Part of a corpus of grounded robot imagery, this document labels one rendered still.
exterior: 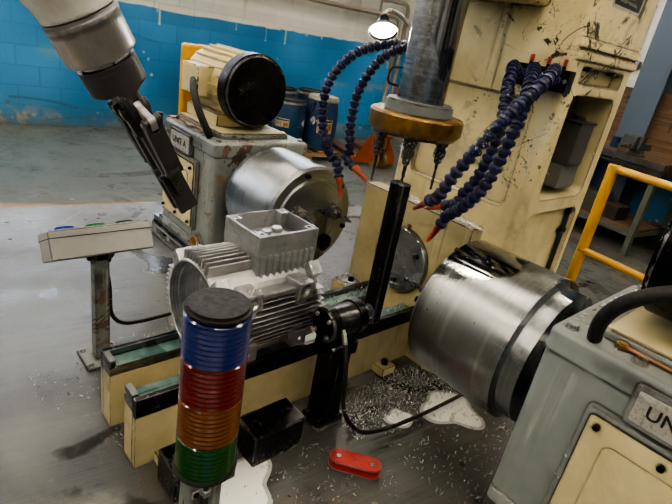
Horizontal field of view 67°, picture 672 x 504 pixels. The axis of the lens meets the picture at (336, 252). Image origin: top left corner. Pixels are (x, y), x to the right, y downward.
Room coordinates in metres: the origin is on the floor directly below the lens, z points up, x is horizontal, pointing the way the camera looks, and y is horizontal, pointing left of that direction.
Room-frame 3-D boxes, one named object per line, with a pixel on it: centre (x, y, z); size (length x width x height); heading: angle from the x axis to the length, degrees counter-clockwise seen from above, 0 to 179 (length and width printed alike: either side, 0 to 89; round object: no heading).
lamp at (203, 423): (0.39, 0.09, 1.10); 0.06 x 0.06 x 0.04
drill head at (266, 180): (1.23, 0.17, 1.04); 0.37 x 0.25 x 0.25; 45
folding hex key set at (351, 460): (0.64, -0.09, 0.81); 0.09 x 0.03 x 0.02; 84
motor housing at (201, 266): (0.77, 0.14, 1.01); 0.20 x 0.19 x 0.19; 136
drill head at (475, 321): (0.75, -0.31, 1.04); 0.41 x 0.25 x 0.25; 45
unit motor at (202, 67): (1.41, 0.40, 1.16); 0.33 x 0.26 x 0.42; 45
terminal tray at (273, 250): (0.79, 0.11, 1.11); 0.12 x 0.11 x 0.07; 136
